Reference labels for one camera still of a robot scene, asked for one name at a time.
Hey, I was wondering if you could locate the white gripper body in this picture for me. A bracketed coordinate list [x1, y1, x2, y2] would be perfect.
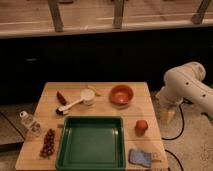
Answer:
[159, 97, 182, 117]

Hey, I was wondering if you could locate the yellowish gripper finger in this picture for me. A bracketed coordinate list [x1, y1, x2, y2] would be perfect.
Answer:
[165, 111, 175, 124]

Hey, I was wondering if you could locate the red apple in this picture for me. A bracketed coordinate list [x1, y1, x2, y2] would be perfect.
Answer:
[135, 120, 148, 134]

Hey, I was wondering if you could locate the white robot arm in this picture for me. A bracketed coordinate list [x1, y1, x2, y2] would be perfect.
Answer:
[156, 62, 213, 124]

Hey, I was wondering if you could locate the white paper cup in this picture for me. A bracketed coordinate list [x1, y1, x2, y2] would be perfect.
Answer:
[80, 89, 95, 105]

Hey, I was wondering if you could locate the orange bowl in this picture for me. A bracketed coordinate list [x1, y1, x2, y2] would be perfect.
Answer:
[109, 85, 134, 105]

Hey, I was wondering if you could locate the blue sponge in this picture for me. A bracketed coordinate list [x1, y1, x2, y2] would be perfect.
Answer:
[129, 149, 152, 168]

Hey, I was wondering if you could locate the yellow banana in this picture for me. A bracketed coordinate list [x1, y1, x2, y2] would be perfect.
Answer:
[88, 85, 102, 96]

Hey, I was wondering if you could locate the green square tray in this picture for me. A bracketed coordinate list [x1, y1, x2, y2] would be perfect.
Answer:
[55, 116, 126, 171]

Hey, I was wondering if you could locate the red chili pepper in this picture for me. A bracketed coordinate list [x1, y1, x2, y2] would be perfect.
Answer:
[56, 92, 67, 105]

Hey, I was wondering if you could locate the bunch of red grapes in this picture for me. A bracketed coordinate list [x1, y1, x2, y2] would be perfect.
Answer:
[40, 129, 55, 158]

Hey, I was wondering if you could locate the clear plastic bottle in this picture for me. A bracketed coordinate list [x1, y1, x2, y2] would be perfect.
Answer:
[19, 111, 42, 136]

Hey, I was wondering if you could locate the black cable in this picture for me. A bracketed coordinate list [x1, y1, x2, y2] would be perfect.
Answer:
[161, 103, 186, 171]

